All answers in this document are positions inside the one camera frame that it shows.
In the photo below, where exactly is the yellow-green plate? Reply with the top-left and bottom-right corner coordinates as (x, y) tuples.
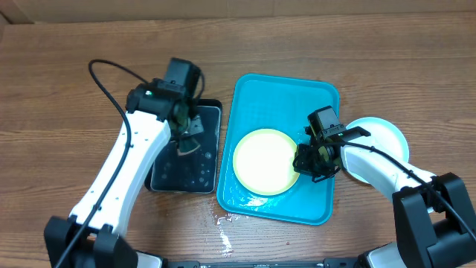
(232, 129), (299, 196)

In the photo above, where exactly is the light blue plate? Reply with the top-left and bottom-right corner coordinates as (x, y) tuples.
(346, 117), (410, 162)

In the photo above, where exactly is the green and orange sponge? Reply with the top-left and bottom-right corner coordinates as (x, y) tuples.
(177, 136), (201, 156)

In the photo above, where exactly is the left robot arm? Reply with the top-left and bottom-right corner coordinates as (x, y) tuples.
(44, 57), (205, 267)

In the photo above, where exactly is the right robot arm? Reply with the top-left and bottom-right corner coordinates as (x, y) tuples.
(292, 106), (475, 267)

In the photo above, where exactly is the black rectangular water tray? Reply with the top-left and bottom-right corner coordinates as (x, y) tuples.
(144, 99), (222, 194)

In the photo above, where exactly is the teal plastic serving tray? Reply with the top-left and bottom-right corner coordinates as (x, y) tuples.
(216, 74), (340, 226)

